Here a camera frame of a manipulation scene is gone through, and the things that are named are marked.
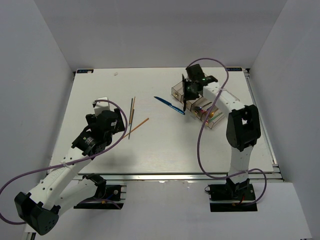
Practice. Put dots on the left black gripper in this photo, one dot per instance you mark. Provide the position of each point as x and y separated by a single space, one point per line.
119 126

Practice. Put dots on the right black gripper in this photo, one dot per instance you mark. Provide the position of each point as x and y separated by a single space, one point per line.
191 97

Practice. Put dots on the black knife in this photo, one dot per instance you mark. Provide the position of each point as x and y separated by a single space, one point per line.
184 88

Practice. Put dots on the blue knife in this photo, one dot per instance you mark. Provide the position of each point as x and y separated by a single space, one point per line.
169 105

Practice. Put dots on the iridescent fork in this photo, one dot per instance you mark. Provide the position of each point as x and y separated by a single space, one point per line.
214 117

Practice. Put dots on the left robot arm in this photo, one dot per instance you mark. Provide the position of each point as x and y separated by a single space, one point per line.
42 206

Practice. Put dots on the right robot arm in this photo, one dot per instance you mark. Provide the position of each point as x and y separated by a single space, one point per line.
242 129

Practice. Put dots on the orange chopstick upright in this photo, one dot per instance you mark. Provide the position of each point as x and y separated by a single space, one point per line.
134 99

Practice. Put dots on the clear four-compartment organizer tray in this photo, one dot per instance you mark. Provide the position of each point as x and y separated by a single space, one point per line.
206 99

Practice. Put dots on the right blue label sticker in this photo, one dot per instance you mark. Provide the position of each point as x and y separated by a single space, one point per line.
234 69

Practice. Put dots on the blue label sticker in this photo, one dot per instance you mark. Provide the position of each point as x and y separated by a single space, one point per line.
85 71
234 69

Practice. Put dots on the orange chopstick diagonal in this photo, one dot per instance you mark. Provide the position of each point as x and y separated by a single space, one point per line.
139 125

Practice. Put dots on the left blue label sticker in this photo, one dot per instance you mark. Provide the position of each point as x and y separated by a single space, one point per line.
85 71

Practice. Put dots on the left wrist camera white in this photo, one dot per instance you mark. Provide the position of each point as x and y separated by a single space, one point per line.
100 105

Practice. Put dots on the aluminium table rail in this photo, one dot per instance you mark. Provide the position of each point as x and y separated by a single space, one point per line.
183 177

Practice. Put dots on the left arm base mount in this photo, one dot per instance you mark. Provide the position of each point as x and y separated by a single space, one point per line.
108 196

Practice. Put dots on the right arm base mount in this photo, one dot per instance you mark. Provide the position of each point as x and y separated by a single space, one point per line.
223 200

